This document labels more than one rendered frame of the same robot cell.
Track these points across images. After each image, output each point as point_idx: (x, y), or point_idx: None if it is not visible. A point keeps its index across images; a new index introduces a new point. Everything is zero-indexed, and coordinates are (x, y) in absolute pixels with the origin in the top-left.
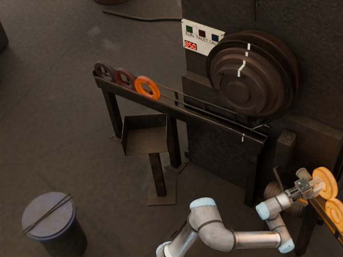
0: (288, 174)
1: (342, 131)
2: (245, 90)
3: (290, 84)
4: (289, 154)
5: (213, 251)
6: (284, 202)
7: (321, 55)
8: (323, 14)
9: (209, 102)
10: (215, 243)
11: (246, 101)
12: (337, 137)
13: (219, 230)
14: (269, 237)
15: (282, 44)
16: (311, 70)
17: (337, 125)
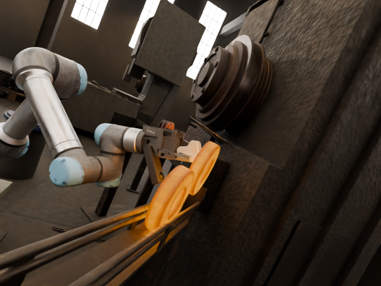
0: (192, 244)
1: (279, 167)
2: (210, 64)
3: (249, 60)
4: None
5: (48, 266)
6: (133, 130)
7: (298, 56)
8: (316, 8)
9: None
10: (18, 53)
11: (203, 79)
12: (267, 162)
13: (41, 51)
14: (65, 127)
15: (268, 59)
16: (280, 81)
17: (278, 157)
